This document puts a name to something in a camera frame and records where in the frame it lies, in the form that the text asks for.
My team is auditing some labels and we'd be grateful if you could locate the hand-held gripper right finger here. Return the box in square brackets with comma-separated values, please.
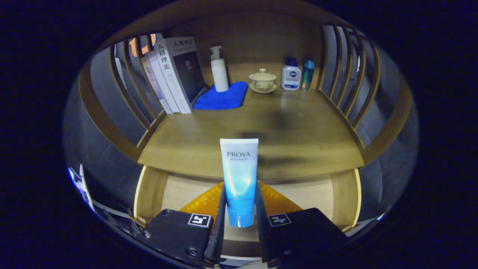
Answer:
[255, 181, 351, 269]

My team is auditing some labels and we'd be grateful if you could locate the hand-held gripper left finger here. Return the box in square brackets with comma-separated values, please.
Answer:
[135, 182, 227, 269]

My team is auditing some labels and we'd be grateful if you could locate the blue and white cosmetic tube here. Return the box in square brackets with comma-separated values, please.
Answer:
[220, 138, 259, 228]

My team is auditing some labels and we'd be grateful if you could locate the wooden drawer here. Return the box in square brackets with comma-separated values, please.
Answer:
[133, 166, 363, 262]

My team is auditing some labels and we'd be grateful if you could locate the wooden countertop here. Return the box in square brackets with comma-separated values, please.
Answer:
[137, 88, 364, 180]

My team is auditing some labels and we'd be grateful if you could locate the blue folded cloth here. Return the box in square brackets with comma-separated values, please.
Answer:
[193, 81, 249, 110]

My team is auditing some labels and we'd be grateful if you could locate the beige lidded teacup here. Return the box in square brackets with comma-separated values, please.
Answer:
[249, 68, 277, 94]

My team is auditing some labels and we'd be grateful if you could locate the white pump bottle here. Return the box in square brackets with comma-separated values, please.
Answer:
[210, 46, 230, 93]

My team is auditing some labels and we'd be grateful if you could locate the thin white book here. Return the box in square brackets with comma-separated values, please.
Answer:
[146, 50, 180, 114]

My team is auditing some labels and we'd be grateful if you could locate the thick white and black book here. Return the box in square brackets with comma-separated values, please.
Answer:
[154, 36, 209, 114]

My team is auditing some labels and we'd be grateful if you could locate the pale purple book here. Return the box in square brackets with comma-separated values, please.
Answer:
[141, 56, 173, 115]

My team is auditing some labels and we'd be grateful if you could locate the white lotion bottle blue cap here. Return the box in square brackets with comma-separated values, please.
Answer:
[281, 57, 302, 91]

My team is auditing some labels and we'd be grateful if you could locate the teal slim bottle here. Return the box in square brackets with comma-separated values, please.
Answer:
[301, 60, 315, 92]

